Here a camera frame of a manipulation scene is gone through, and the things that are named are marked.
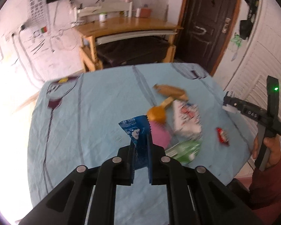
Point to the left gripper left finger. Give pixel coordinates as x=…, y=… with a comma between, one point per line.
x=86, y=196

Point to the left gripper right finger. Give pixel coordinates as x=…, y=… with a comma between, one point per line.
x=195, y=196

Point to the green snack bag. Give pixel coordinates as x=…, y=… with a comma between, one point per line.
x=184, y=152

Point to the white patterned tissue pack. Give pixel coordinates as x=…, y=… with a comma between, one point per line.
x=186, y=119

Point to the blue snack wrapper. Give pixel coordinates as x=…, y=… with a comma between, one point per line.
x=138, y=128

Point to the brown biscuit wrapper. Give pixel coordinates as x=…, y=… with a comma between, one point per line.
x=171, y=91

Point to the red sleeved forearm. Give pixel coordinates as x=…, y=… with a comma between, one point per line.
x=265, y=194

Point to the person's right hand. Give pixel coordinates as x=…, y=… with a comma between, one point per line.
x=273, y=144

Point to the red candy wrapper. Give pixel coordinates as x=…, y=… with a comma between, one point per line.
x=222, y=136

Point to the white louvered closet door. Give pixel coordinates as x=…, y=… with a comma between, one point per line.
x=247, y=63

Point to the light blue patterned tablecloth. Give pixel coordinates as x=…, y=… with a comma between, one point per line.
x=77, y=122

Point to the small yellow wrapped block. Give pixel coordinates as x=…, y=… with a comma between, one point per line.
x=167, y=102

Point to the black bag on hook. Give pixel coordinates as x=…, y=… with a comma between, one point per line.
x=246, y=25

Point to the dark brown door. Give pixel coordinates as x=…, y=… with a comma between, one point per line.
x=206, y=24

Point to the dark brown bench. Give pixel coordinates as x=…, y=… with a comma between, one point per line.
x=134, y=51

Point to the orange storage box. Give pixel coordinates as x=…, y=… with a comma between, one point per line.
x=143, y=12

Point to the wooden desk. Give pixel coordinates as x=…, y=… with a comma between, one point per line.
x=121, y=28

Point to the white green jar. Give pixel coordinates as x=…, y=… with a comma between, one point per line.
x=102, y=17

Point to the white desktop shelf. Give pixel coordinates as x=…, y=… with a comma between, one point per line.
x=103, y=8

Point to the eye chart poster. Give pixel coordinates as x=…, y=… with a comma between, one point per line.
x=38, y=17

